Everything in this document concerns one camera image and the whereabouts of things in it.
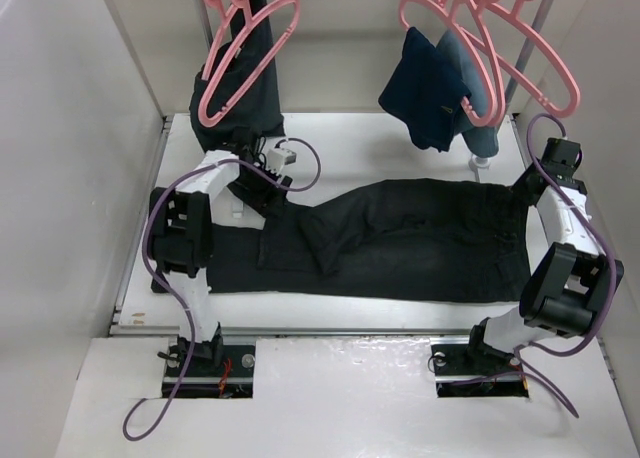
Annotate dark trousers hanging left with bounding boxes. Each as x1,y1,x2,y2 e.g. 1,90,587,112
189,18,285,151

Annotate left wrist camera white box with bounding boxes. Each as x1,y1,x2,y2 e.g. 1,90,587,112
265,147,297,174

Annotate pink hanger with navy trousers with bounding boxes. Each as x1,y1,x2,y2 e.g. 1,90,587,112
398,0,506,128

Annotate light blue jeans hanging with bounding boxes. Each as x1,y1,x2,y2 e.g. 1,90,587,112
436,30,499,158

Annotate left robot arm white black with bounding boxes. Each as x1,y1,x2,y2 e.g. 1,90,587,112
146,146,296,375

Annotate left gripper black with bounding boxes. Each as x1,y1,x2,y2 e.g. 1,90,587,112
235,162,290,217

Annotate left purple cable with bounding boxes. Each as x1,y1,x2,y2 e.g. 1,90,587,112
122,137,322,441

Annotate black trousers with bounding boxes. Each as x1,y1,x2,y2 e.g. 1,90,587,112
207,178,531,304

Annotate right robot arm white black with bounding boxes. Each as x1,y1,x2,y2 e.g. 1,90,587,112
462,138,624,372

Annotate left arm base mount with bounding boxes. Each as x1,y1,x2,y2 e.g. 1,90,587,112
157,337,256,399

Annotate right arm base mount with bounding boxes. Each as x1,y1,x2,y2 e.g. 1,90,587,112
427,337,529,398

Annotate pink empty hanger right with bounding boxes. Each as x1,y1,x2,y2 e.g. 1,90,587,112
449,0,582,117

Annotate pink hanger far left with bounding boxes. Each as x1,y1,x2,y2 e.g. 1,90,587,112
199,0,261,79

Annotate navy blue trousers hanging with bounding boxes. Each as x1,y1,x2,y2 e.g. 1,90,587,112
378,27,471,152

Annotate pink hanger with jeans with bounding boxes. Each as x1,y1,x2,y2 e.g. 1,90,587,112
432,0,511,127

